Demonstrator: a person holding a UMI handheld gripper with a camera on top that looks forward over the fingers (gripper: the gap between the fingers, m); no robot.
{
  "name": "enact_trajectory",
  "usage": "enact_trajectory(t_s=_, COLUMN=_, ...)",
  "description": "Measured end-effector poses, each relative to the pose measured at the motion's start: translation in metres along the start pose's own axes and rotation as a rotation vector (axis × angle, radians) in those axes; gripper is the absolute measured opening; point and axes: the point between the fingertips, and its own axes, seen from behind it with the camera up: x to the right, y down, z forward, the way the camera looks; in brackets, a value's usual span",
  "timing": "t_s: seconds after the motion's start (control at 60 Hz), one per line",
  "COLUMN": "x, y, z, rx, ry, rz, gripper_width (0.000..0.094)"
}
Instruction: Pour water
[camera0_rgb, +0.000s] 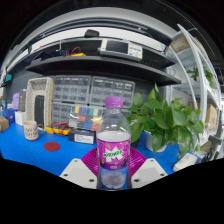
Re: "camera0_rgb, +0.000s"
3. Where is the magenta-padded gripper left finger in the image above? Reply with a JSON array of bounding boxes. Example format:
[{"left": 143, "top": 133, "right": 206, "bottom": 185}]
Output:
[{"left": 59, "top": 146, "right": 101, "bottom": 190}]

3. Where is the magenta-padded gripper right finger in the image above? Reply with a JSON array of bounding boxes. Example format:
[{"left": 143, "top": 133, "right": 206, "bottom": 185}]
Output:
[{"left": 128, "top": 146, "right": 168, "bottom": 190}]

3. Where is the purple-labelled clear drink bottle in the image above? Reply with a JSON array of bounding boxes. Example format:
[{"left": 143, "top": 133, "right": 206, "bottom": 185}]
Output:
[{"left": 95, "top": 96, "right": 132, "bottom": 191}]

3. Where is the black case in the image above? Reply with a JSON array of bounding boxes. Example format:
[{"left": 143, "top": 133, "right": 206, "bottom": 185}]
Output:
[{"left": 129, "top": 138, "right": 140, "bottom": 150}]

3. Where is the black box with white label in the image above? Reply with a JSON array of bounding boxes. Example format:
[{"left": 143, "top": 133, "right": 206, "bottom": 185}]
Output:
[{"left": 68, "top": 128, "right": 97, "bottom": 145}]

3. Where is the flat round red coaster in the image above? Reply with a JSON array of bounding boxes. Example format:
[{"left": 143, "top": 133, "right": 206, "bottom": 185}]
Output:
[{"left": 43, "top": 141, "right": 61, "bottom": 152}]

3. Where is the flat white device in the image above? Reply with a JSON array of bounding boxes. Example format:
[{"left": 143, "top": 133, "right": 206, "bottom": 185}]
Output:
[{"left": 172, "top": 152, "right": 198, "bottom": 173}]

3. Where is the clear box with coloured parts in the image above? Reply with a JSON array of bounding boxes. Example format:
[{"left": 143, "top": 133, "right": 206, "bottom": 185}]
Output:
[{"left": 68, "top": 104, "right": 104, "bottom": 132}]

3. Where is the green potted plant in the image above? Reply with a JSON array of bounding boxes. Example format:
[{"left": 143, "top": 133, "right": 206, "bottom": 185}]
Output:
[{"left": 125, "top": 83, "right": 205, "bottom": 155}]

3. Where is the black stand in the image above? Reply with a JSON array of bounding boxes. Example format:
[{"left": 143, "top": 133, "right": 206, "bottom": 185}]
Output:
[{"left": 199, "top": 133, "right": 224, "bottom": 162}]

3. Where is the beige patterned mug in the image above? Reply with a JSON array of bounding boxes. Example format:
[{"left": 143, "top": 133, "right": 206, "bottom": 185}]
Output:
[{"left": 23, "top": 119, "right": 44, "bottom": 141}]

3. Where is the black rounded speaker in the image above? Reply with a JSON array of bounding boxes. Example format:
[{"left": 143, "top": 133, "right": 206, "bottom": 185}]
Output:
[{"left": 34, "top": 94, "right": 46, "bottom": 128}]

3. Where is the small white box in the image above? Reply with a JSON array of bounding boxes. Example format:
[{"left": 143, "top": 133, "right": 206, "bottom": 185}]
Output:
[{"left": 14, "top": 110, "right": 28, "bottom": 127}]

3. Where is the blue box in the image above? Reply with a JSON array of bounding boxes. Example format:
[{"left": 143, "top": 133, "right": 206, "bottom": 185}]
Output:
[{"left": 3, "top": 108, "right": 16, "bottom": 125}]

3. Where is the white perforated basket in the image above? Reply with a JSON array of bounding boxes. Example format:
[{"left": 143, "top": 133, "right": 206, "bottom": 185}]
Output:
[{"left": 25, "top": 77, "right": 55, "bottom": 129}]

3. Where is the brown cardboard box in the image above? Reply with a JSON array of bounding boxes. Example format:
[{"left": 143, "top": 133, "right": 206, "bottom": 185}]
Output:
[{"left": 0, "top": 115, "right": 10, "bottom": 133}]

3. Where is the dark grey box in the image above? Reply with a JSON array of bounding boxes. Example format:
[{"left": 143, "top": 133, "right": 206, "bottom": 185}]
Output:
[{"left": 18, "top": 88, "right": 27, "bottom": 112}]

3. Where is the purple bag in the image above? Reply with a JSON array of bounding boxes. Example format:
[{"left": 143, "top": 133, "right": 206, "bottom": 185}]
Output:
[{"left": 11, "top": 92, "right": 20, "bottom": 111}]

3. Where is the white metal shelf unit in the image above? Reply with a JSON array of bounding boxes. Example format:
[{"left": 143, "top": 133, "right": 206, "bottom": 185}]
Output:
[{"left": 164, "top": 23, "right": 223, "bottom": 158}]

